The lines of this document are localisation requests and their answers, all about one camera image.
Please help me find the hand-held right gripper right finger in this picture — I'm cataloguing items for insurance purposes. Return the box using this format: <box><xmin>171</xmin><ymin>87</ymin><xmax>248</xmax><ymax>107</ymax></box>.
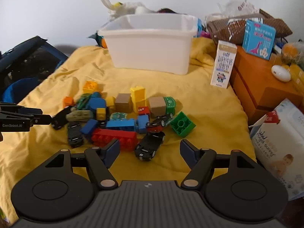
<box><xmin>180</xmin><ymin>140</ymin><xmax>259</xmax><ymax>190</ymax></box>

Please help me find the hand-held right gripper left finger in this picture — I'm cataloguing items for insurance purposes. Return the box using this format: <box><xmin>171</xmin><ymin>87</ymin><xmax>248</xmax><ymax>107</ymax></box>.
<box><xmin>44</xmin><ymin>139</ymin><xmax>120</xmax><ymax>190</ymax></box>

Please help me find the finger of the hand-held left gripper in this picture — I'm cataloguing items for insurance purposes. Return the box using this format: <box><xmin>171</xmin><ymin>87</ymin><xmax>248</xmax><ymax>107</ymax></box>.
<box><xmin>17</xmin><ymin>107</ymin><xmax>44</xmax><ymax>115</ymax></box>
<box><xmin>30</xmin><ymin>115</ymin><xmax>53</xmax><ymax>125</ymax></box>

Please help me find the green printed toy block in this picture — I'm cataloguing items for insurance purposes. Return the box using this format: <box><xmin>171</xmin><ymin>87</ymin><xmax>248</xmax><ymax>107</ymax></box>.
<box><xmin>164</xmin><ymin>97</ymin><xmax>177</xmax><ymax>116</ymax></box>

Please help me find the large blue toy block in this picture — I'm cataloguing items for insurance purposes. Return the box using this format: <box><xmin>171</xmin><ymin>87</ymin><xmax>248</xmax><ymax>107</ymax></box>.
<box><xmin>87</xmin><ymin>92</ymin><xmax>106</xmax><ymax>114</ymax></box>

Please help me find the brown toy block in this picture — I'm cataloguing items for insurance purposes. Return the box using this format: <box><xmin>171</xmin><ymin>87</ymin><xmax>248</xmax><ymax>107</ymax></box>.
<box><xmin>115</xmin><ymin>93</ymin><xmax>133</xmax><ymax>113</ymax></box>
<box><xmin>148</xmin><ymin>97</ymin><xmax>167</xmax><ymax>118</ymax></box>

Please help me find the white plastic bin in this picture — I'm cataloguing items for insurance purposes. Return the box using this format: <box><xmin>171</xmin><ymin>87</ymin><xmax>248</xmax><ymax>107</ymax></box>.
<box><xmin>98</xmin><ymin>14</ymin><xmax>198</xmax><ymax>75</ymax></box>

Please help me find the long red toy block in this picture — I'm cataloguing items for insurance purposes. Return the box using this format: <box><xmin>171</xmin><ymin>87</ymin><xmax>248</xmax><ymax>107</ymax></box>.
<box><xmin>91</xmin><ymin>128</ymin><xmax>138</xmax><ymax>151</ymax></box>

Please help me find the green studded toy block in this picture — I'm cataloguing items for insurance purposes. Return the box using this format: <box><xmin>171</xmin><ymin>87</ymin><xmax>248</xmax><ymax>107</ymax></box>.
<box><xmin>170</xmin><ymin>111</ymin><xmax>196</xmax><ymax>138</ymax></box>

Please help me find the long blue toy block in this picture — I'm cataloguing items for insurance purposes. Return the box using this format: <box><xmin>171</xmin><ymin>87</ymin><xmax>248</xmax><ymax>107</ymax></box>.
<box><xmin>106</xmin><ymin>120</ymin><xmax>136</xmax><ymax>132</ymax></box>

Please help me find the small orange toy block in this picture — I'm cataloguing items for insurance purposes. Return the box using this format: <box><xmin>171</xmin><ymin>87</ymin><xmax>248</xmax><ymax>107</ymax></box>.
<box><xmin>62</xmin><ymin>96</ymin><xmax>74</xmax><ymax>108</ymax></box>

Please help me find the beige toy tank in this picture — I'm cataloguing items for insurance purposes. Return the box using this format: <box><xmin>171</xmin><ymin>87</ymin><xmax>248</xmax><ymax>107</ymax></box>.
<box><xmin>66</xmin><ymin>110</ymin><xmax>92</xmax><ymax>123</ymax></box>

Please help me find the teal printed toy block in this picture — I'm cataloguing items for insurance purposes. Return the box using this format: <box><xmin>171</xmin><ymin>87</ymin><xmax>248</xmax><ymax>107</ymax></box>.
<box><xmin>110</xmin><ymin>112</ymin><xmax>127</xmax><ymax>121</ymax></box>

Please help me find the red and black toy car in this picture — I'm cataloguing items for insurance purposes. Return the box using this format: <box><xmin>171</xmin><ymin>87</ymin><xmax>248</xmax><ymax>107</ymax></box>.
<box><xmin>145</xmin><ymin>113</ymin><xmax>174</xmax><ymax>133</ymax></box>

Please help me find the yellow blanket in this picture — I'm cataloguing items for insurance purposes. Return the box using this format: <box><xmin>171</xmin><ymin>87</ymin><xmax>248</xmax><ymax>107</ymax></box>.
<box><xmin>0</xmin><ymin>38</ymin><xmax>257</xmax><ymax>221</ymax></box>

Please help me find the small yellow toy block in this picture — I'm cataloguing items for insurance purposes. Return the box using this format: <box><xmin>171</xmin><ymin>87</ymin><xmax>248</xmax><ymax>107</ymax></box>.
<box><xmin>106</xmin><ymin>97</ymin><xmax>116</xmax><ymax>113</ymax></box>

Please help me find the orange-yellow toy block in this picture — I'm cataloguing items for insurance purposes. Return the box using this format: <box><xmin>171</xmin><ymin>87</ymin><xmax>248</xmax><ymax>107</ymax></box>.
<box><xmin>82</xmin><ymin>81</ymin><xmax>104</xmax><ymax>94</ymax></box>

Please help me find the white milk carton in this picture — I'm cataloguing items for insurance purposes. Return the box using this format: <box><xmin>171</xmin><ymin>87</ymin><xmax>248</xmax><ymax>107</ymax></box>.
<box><xmin>210</xmin><ymin>40</ymin><xmax>237</xmax><ymax>89</ymax></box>

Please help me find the baby wipes pack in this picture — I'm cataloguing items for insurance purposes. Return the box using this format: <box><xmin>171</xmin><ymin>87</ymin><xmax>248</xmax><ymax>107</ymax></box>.
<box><xmin>249</xmin><ymin>98</ymin><xmax>304</xmax><ymax>201</ymax></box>

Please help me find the orange wooden cabinet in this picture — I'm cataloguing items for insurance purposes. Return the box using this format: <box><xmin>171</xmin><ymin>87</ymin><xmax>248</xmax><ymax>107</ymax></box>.
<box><xmin>229</xmin><ymin>45</ymin><xmax>304</xmax><ymax>126</ymax></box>

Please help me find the pink bag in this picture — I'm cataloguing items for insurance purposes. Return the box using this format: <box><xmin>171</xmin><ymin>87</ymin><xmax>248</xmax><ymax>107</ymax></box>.
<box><xmin>197</xmin><ymin>19</ymin><xmax>211</xmax><ymax>38</ymax></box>

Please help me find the white round device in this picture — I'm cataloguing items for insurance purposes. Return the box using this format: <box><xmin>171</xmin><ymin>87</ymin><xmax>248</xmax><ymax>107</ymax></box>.
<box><xmin>271</xmin><ymin>65</ymin><xmax>291</xmax><ymax>82</ymax></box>

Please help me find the brown dotted package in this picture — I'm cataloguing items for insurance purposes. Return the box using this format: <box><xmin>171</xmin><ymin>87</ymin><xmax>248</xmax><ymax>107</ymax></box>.
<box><xmin>205</xmin><ymin>9</ymin><xmax>293</xmax><ymax>45</ymax></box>

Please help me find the light blue carton box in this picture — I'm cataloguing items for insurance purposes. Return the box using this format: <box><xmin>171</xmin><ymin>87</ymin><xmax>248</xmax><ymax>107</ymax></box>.
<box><xmin>242</xmin><ymin>20</ymin><xmax>276</xmax><ymax>61</ymax></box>

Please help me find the white plastic bag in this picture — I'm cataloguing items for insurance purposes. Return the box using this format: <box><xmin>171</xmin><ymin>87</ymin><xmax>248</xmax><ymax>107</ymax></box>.
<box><xmin>100</xmin><ymin>0</ymin><xmax>152</xmax><ymax>19</ymax></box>

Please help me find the black and red helmet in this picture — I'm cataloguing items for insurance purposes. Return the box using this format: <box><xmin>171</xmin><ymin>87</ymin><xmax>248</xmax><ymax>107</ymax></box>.
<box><xmin>155</xmin><ymin>8</ymin><xmax>181</xmax><ymax>15</ymax></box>

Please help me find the yellow netted fruit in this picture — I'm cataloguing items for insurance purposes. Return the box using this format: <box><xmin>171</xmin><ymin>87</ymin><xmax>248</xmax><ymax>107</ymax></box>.
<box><xmin>281</xmin><ymin>42</ymin><xmax>304</xmax><ymax>64</ymax></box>

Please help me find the clear plastic bag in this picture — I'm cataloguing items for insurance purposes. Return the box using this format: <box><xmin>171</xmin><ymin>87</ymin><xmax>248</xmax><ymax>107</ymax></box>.
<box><xmin>217</xmin><ymin>0</ymin><xmax>260</xmax><ymax>19</ymax></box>

